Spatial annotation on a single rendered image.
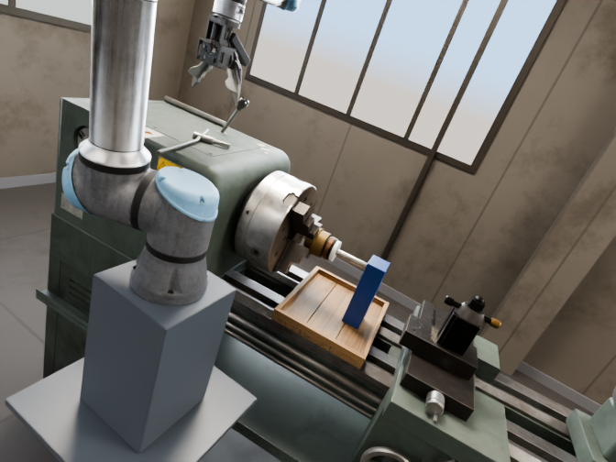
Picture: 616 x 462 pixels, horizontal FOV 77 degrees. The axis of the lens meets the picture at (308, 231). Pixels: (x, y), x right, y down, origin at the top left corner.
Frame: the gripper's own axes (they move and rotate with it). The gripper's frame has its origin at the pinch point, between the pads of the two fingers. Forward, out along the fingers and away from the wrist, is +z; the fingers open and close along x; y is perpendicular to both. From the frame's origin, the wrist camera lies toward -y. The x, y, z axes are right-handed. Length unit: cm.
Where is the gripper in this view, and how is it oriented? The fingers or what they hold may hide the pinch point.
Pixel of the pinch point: (214, 96)
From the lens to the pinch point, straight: 118.9
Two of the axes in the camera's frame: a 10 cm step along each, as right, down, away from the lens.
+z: -3.1, 8.6, 4.0
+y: -3.8, 2.8, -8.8
